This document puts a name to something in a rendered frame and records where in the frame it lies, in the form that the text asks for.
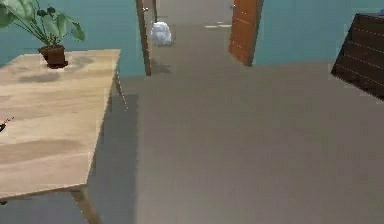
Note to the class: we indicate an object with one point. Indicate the white crumpled bag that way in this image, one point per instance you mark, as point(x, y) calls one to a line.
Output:
point(161, 33)

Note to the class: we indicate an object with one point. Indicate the brown wooden room door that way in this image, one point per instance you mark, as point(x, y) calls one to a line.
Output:
point(144, 36)

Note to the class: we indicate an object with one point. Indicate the orange wooden room door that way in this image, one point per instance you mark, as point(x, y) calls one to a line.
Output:
point(242, 30)

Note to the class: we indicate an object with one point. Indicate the green house plant brown pot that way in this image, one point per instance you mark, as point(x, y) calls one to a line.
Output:
point(53, 30)

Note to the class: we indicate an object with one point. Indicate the light wooden table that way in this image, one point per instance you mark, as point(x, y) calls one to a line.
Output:
point(53, 120)

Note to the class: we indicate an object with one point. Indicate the dark brown wooden cupboard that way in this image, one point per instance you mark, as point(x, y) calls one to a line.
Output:
point(363, 53)

